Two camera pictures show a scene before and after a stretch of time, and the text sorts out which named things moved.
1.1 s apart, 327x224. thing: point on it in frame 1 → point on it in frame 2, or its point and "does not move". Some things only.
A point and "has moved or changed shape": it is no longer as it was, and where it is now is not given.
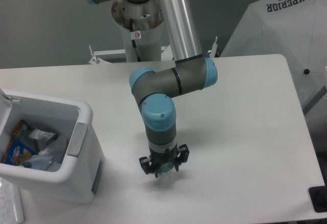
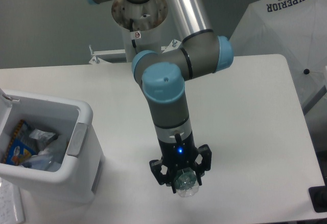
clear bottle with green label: x=167 y=173 has moved or changed shape
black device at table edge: x=318 y=195 does not move
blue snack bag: x=21 y=146 does not move
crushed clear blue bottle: x=43 y=161 does not move
